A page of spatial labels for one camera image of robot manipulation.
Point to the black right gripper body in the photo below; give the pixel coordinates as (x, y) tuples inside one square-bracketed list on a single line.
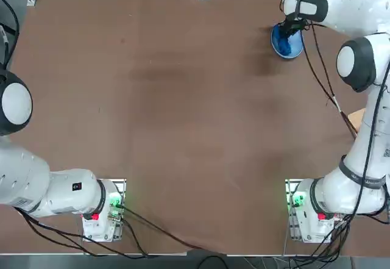
[(294, 26)]

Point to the blue cloth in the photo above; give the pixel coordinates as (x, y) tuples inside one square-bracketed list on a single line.
[(283, 44)]

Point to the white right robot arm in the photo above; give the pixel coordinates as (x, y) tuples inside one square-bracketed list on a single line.
[(359, 19)]

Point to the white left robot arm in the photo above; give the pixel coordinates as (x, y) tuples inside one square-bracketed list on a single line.
[(30, 177)]

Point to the blue plastic plate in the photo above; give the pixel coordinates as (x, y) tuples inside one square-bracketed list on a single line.
[(297, 48)]

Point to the wooden cup rack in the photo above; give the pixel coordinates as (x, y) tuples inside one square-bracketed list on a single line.
[(355, 119)]

